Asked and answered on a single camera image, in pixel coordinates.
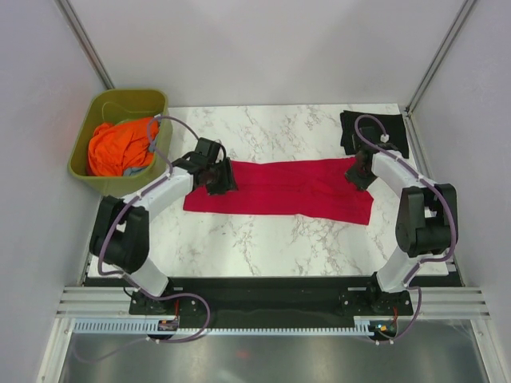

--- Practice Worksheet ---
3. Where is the white slotted cable duct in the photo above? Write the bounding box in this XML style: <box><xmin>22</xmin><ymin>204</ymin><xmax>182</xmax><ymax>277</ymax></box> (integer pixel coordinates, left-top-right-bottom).
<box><xmin>73</xmin><ymin>316</ymin><xmax>398</xmax><ymax>336</ymax></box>

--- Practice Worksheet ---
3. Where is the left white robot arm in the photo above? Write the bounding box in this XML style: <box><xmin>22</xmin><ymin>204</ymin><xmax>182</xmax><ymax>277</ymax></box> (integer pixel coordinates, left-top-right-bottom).
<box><xmin>89</xmin><ymin>138</ymin><xmax>237</xmax><ymax>314</ymax></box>

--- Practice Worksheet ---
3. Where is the aluminium frame post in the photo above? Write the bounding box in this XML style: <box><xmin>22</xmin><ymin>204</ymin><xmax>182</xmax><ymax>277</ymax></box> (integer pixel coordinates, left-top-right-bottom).
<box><xmin>403</xmin><ymin>0</ymin><xmax>478</xmax><ymax>116</ymax></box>
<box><xmin>54</xmin><ymin>0</ymin><xmax>115</xmax><ymax>89</ymax></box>

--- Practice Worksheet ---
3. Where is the orange t shirt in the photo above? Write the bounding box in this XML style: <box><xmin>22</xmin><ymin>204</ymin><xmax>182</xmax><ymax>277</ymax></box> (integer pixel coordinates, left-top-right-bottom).
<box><xmin>87</xmin><ymin>116</ymin><xmax>160</xmax><ymax>177</ymax></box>

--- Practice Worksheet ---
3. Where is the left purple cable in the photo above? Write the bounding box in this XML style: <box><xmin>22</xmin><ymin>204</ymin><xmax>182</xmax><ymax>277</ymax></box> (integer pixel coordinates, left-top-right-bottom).
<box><xmin>95</xmin><ymin>115</ymin><xmax>212</xmax><ymax>344</ymax></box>

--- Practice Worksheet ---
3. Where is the left aluminium frame post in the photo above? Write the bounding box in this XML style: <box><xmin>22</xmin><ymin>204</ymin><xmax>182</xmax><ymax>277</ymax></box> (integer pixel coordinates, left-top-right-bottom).
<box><xmin>54</xmin><ymin>0</ymin><xmax>115</xmax><ymax>89</ymax></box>

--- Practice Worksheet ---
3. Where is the olive green plastic bin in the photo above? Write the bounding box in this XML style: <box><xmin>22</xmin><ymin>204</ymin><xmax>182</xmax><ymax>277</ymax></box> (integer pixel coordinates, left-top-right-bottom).
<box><xmin>68</xmin><ymin>89</ymin><xmax>168</xmax><ymax>197</ymax></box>

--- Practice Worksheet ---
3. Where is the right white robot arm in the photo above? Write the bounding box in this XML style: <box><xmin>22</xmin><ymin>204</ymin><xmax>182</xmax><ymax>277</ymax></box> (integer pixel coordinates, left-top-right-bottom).
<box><xmin>345</xmin><ymin>128</ymin><xmax>458</xmax><ymax>314</ymax></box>

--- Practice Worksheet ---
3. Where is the right aluminium frame post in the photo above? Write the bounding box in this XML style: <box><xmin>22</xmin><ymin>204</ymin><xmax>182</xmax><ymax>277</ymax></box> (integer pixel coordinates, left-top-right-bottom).
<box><xmin>403</xmin><ymin>0</ymin><xmax>478</xmax><ymax>116</ymax></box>

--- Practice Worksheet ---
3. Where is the magenta red t shirt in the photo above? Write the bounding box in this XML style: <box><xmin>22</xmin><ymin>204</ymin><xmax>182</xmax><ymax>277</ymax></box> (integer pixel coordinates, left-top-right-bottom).
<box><xmin>183</xmin><ymin>158</ymin><xmax>373</xmax><ymax>226</ymax></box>

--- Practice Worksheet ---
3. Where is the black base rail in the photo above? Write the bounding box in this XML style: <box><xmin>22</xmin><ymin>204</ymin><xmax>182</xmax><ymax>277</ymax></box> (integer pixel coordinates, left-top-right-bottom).
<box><xmin>83</xmin><ymin>274</ymin><xmax>464</xmax><ymax>329</ymax></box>

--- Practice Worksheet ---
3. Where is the folded black t shirt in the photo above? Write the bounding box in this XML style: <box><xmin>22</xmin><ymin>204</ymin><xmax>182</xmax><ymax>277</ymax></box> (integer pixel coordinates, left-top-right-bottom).
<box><xmin>339</xmin><ymin>111</ymin><xmax>410</xmax><ymax>159</ymax></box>

